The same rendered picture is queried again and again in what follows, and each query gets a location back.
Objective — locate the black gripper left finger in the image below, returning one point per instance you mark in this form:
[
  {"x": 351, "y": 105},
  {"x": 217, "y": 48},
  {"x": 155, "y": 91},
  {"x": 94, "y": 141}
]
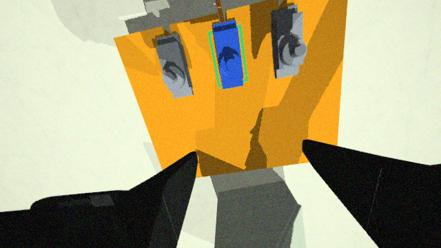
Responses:
[{"x": 149, "y": 215}]

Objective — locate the blue micro servo with brown cable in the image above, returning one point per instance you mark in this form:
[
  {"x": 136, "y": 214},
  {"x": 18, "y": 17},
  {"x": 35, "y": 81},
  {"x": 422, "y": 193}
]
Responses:
[{"x": 228, "y": 51}]

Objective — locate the orange flat deck plate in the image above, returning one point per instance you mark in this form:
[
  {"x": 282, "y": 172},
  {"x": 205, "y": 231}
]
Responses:
[{"x": 292, "y": 58}]

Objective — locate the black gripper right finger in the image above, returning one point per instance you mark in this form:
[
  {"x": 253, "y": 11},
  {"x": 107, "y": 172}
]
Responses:
[{"x": 397, "y": 203}]

